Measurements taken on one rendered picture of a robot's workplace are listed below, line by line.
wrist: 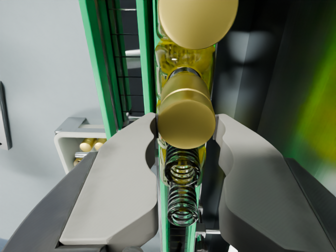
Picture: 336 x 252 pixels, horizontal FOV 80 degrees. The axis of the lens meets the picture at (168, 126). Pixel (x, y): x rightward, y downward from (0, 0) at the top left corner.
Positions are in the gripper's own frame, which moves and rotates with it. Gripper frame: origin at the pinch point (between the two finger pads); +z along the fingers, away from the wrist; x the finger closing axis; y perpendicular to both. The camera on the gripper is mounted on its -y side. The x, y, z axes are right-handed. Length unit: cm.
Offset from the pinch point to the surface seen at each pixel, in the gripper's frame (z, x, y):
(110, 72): 24.3, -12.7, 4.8
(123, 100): 27.3, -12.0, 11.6
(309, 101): 8.0, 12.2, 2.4
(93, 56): 18.8, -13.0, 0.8
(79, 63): 40.2, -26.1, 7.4
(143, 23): 18.8, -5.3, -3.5
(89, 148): 34, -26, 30
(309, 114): 7.2, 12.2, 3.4
